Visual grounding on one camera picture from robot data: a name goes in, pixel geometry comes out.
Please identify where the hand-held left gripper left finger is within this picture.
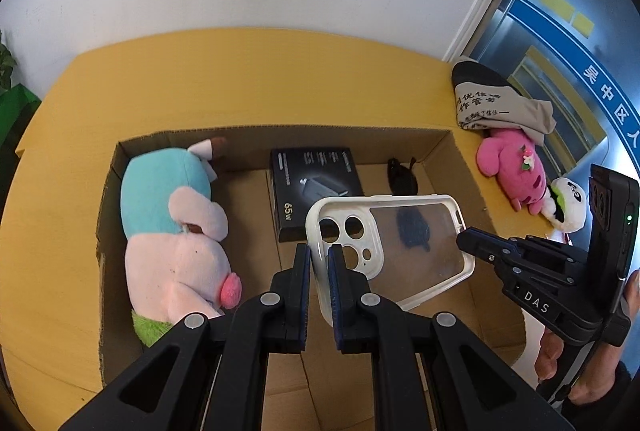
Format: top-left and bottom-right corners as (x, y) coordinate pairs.
(57, 242), (313, 431)

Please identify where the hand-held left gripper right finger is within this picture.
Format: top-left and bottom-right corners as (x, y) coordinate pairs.
(326, 243), (576, 431)

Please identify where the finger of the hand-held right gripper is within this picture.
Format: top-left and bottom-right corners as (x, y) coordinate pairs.
(456, 226), (523, 284)

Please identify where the cardboard box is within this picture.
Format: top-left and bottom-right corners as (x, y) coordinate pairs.
(95, 127), (528, 431)

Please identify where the clear white phone case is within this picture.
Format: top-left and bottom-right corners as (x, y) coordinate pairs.
(305, 194), (476, 327)

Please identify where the black cloth item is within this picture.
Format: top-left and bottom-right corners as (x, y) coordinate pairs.
(386, 155), (432, 254)

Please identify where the black charger box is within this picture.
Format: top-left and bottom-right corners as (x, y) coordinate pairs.
(269, 146), (365, 243)

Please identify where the teal and pink plush pig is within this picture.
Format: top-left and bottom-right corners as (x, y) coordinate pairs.
(120, 136), (243, 348)

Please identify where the person's right forearm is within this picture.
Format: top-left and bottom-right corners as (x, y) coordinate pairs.
(560, 361), (635, 427)

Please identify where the person's right hand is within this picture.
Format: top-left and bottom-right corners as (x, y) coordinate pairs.
(534, 268), (640, 404)

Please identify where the white panda plush toy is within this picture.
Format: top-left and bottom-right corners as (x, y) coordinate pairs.
(542, 176), (588, 234)

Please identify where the pink plush toy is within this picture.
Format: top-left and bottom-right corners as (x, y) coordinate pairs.
(475, 127), (551, 217)

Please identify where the grey printed cloth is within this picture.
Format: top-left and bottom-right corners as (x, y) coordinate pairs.
(451, 57), (558, 147)

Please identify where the glass door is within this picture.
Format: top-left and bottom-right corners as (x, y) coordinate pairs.
(445, 0), (640, 192)

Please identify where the yellow sticky note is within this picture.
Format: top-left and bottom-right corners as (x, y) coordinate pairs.
(540, 0), (576, 19)
(572, 11), (596, 34)

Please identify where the green tablecloth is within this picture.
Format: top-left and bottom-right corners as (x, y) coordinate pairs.
(0, 85), (42, 172)

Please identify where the large green potted plant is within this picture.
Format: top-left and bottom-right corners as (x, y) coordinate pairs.
(0, 30), (17, 93)

